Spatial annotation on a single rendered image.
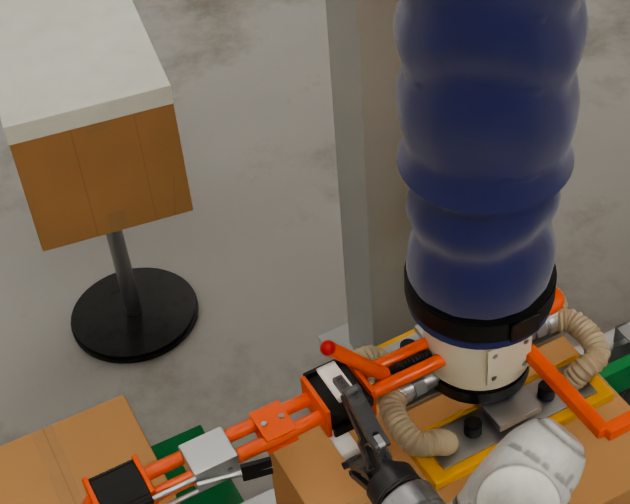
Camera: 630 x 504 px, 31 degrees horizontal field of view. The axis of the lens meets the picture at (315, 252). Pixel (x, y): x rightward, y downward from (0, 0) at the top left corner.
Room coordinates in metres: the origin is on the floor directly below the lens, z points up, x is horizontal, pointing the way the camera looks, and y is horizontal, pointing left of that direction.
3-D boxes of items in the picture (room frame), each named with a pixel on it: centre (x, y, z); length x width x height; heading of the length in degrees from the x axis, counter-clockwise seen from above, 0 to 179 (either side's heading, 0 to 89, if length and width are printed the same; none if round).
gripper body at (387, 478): (0.96, -0.07, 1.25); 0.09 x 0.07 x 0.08; 25
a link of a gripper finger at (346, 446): (1.08, -0.01, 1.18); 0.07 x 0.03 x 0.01; 25
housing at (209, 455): (1.02, 0.18, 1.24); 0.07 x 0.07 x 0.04; 25
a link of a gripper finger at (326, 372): (1.08, -0.01, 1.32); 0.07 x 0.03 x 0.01; 25
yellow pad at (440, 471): (1.13, -0.28, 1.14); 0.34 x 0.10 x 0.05; 115
